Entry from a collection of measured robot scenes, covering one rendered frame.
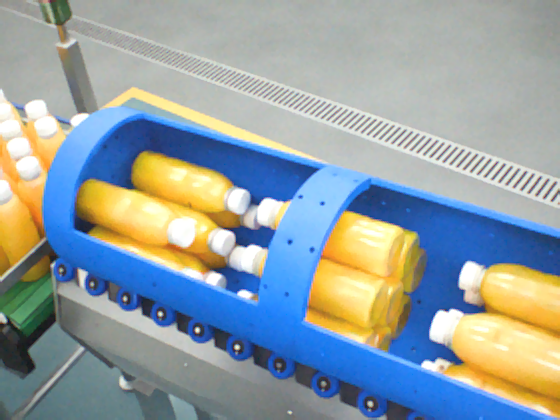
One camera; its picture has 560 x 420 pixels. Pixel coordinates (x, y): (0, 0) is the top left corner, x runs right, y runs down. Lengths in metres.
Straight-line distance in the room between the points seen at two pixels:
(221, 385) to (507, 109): 2.36
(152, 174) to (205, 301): 0.28
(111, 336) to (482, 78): 2.54
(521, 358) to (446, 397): 0.10
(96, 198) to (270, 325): 0.37
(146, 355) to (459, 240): 0.57
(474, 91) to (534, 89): 0.26
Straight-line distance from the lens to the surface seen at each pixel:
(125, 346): 1.34
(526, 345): 0.92
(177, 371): 1.28
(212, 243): 1.16
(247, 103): 3.44
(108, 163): 1.27
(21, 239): 1.39
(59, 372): 2.08
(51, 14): 1.71
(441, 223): 1.11
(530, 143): 3.16
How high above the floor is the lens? 1.86
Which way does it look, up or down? 41 degrees down
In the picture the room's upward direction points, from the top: 8 degrees counter-clockwise
